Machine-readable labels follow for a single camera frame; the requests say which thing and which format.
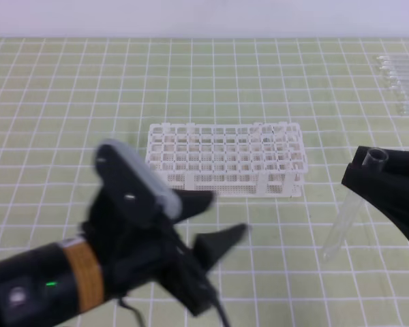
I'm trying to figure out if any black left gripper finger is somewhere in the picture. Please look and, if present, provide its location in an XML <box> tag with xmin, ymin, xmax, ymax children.
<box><xmin>192</xmin><ymin>223</ymin><xmax>249</xmax><ymax>272</ymax></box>
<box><xmin>174</xmin><ymin>189</ymin><xmax>215</xmax><ymax>223</ymax></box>

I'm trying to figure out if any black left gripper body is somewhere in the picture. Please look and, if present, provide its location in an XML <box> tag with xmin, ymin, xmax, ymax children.
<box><xmin>80</xmin><ymin>183</ymin><xmax>222</xmax><ymax>317</ymax></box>

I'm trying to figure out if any clear glass test tube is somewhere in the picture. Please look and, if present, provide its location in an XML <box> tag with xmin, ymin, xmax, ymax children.
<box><xmin>322</xmin><ymin>148</ymin><xmax>389</xmax><ymax>263</ymax></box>

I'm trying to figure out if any white test tube rack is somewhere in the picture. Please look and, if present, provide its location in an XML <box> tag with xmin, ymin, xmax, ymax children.
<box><xmin>145</xmin><ymin>122</ymin><xmax>308</xmax><ymax>198</ymax></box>

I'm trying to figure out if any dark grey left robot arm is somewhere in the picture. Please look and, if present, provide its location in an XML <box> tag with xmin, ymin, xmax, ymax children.
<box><xmin>0</xmin><ymin>188</ymin><xmax>245</xmax><ymax>326</ymax></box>

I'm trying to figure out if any green checkered tablecloth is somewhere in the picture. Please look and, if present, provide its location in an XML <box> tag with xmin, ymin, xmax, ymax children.
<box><xmin>0</xmin><ymin>38</ymin><xmax>409</xmax><ymax>326</ymax></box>

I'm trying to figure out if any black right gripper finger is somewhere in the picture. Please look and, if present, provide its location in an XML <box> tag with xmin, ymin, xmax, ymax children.
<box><xmin>352</xmin><ymin>146</ymin><xmax>409</xmax><ymax>184</ymax></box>
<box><xmin>342</xmin><ymin>163</ymin><xmax>409</xmax><ymax>242</ymax></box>

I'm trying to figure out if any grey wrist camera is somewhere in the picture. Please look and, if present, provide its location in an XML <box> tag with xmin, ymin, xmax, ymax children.
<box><xmin>95</xmin><ymin>139</ymin><xmax>182</xmax><ymax>228</ymax></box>

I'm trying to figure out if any clear test tube top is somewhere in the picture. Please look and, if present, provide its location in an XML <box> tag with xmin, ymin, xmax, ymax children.
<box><xmin>376</xmin><ymin>54</ymin><xmax>409</xmax><ymax>65</ymax></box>

